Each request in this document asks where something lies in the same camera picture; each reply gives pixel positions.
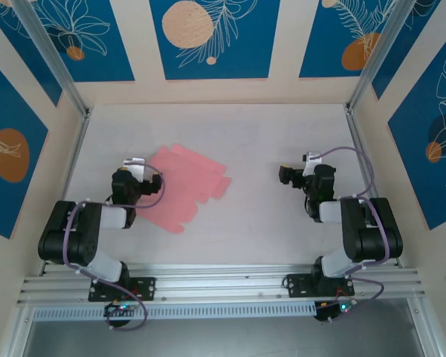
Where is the pink paper box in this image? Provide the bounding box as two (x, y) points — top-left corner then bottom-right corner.
(137, 144), (233, 236)

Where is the blue panel with peach circle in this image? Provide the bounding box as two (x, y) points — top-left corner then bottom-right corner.
(149, 0), (282, 80)

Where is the grey metal sheet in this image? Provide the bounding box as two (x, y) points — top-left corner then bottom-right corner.
(22, 319), (432, 357)

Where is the aluminium side profile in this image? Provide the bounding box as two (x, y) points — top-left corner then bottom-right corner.
(407, 297), (442, 357)
(0, 304), (36, 357)

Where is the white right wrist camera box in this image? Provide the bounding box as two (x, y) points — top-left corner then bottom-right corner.
(302, 151), (323, 176)

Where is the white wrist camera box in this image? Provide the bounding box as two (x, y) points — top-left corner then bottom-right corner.
(123, 157), (147, 182)
(302, 151), (323, 176)

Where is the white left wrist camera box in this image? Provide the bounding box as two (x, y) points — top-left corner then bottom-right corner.
(123, 157), (147, 182)

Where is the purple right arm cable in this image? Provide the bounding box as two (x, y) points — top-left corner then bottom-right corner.
(310, 147), (391, 324)

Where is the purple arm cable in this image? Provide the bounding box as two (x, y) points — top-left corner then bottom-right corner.
(62, 158), (167, 332)
(310, 147), (391, 324)

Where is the aluminium table edge rail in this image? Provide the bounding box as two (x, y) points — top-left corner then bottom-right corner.
(39, 107), (94, 276)
(344, 106), (401, 268)

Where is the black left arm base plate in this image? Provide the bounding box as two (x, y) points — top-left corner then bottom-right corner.
(88, 277), (158, 302)

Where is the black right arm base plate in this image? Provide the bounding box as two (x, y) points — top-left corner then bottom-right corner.
(284, 273), (356, 298)

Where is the blue floral wall panel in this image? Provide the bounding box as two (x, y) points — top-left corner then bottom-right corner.
(299, 0), (399, 79)
(388, 40), (446, 231)
(371, 0), (444, 100)
(31, 0), (135, 83)
(0, 0), (63, 108)
(0, 51), (49, 239)

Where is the aluminium mounting rail frame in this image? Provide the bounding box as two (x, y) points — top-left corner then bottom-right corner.
(16, 262), (427, 306)

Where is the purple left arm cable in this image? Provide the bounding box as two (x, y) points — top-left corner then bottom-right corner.
(62, 158), (167, 332)

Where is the grey slotted cable duct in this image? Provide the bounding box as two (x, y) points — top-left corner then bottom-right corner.
(33, 301), (317, 323)

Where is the aluminium corner post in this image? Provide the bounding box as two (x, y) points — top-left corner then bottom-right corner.
(347, 0), (429, 112)
(10, 0), (92, 118)

